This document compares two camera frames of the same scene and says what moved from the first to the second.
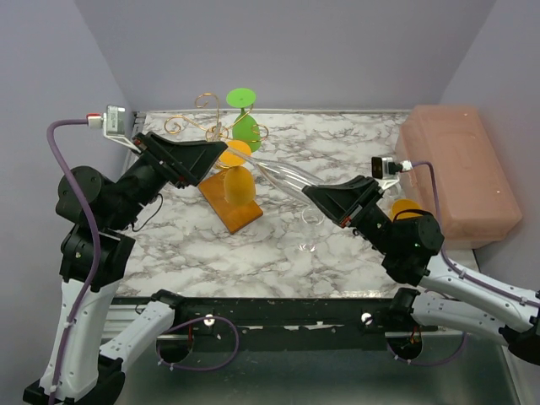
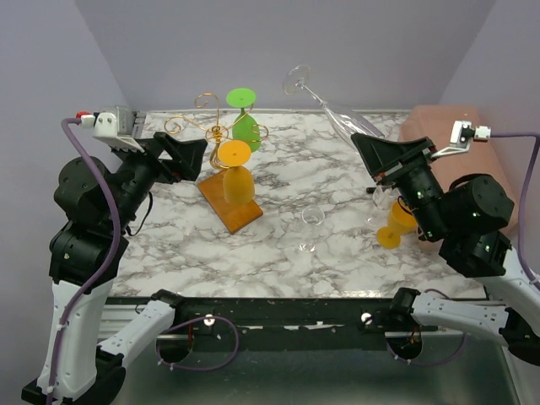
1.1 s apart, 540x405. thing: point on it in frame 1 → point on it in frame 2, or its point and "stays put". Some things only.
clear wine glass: [281, 174] → [344, 121]
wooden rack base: [232, 216] stays put
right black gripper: [348, 202] → [380, 154]
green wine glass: [245, 128] stays put
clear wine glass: [312, 218] stays put
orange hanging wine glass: [239, 183] stays put
